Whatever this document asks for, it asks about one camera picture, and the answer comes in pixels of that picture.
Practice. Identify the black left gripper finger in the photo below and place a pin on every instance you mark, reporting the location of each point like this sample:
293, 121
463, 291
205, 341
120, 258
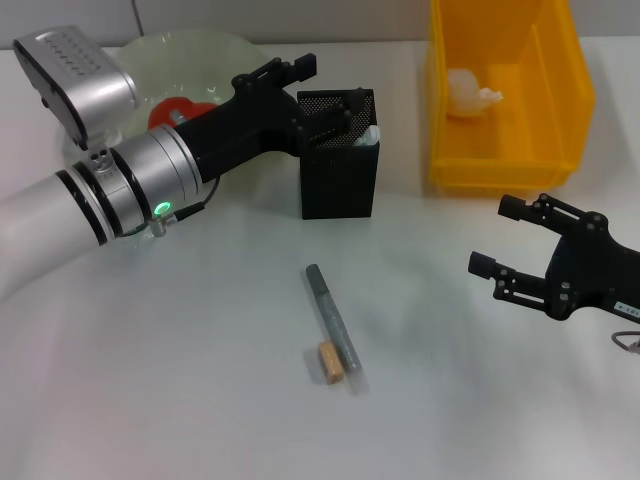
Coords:
305, 67
335, 117

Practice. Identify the white paper ball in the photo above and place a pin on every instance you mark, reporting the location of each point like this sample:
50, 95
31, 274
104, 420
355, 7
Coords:
467, 92

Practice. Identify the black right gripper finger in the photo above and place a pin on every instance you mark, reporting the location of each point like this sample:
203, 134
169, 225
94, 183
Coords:
481, 264
510, 206

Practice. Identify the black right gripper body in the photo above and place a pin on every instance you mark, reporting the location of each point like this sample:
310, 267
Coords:
595, 270

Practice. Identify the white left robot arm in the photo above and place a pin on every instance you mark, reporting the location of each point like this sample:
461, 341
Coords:
50, 220

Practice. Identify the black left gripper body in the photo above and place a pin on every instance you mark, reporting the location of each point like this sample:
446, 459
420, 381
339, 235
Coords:
240, 130

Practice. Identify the green utility knife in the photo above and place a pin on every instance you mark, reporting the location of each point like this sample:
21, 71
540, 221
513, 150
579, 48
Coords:
370, 137

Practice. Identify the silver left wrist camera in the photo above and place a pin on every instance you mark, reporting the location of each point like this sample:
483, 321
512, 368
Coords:
75, 85

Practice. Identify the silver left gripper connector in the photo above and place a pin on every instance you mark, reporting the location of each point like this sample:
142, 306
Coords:
178, 116

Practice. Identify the pale green wavy fruit plate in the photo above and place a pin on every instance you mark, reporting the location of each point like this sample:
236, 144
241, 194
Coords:
200, 60

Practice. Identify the yellow plastic bin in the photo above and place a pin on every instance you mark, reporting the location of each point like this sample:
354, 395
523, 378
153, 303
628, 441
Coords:
525, 140

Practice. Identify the black mesh pen holder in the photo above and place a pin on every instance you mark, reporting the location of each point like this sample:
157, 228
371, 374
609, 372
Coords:
340, 185

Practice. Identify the grey marker pen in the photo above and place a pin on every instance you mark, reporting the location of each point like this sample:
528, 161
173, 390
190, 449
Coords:
332, 320

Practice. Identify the red apple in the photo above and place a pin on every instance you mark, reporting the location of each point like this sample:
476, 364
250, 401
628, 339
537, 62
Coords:
165, 112

